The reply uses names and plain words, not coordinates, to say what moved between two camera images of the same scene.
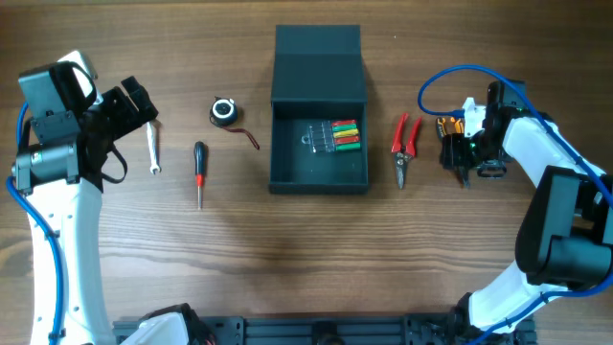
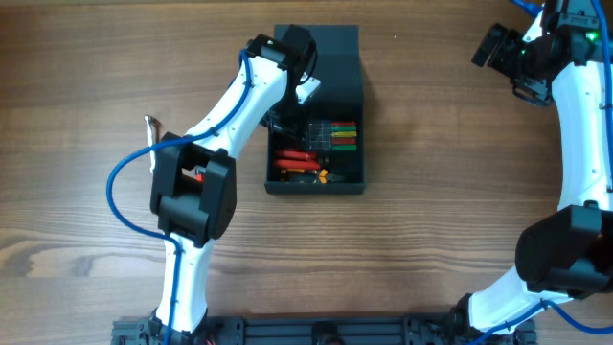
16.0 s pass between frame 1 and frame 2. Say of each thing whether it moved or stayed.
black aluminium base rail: stayed
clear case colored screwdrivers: stayed
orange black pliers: moved
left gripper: moved
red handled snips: moved
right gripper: moved
